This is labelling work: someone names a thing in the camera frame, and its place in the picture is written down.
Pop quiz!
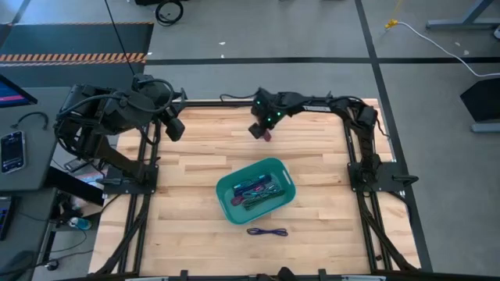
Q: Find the black table frame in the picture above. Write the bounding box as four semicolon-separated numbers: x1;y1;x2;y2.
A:
91;99;434;281

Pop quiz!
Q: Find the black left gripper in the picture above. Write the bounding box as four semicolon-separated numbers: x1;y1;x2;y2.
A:
130;73;187;142

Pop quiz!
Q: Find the short black desk cable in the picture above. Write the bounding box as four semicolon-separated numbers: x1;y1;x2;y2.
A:
10;111;50;132

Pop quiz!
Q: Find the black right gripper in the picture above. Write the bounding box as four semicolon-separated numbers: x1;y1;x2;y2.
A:
248;87;291;141

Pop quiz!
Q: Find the purple braided USB-C cable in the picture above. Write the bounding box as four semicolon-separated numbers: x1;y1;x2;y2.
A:
246;227;290;238

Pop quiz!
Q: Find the teal plastic bin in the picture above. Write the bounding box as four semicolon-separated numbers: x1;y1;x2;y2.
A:
215;157;297;226

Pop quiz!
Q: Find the black hanging cable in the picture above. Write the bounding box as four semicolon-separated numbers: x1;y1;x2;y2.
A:
103;0;137;77

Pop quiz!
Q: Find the yellow extension cord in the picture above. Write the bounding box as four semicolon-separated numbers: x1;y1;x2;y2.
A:
384;0;404;30

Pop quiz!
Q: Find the grey desk leg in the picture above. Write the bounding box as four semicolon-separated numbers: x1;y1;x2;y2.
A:
425;0;500;31

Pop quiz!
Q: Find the blue water bottle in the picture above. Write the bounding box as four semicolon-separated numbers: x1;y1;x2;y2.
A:
67;216;93;231

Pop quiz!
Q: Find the grey side desk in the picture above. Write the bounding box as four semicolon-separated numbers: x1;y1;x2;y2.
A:
0;86;74;192

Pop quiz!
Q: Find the coiled black floor cable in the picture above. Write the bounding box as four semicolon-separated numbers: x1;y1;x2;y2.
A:
155;0;185;27

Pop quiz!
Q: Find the black panel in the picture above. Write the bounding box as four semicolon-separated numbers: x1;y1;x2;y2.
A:
459;75;500;123

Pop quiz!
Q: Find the dark hazard striped floor mat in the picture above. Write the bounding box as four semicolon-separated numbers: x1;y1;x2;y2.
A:
0;21;155;107

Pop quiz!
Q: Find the grey metal foot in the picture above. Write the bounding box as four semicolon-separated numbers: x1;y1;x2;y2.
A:
470;122;500;134

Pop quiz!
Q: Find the white floor cable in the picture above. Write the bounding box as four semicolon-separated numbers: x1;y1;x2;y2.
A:
396;21;500;78

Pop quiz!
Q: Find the laptop screen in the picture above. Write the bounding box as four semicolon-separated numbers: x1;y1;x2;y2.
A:
0;73;39;109

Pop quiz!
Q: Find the black smartphone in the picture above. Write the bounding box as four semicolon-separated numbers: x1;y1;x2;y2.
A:
0;130;27;175

